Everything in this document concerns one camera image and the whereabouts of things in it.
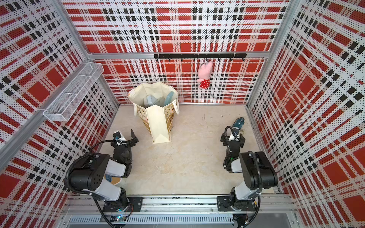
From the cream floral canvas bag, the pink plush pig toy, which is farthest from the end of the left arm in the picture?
the pink plush pig toy

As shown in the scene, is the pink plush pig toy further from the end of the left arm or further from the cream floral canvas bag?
the end of the left arm

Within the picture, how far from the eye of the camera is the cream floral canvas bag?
84 centimetres

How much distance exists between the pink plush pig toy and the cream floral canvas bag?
205 mm

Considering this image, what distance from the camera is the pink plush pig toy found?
926 millimetres
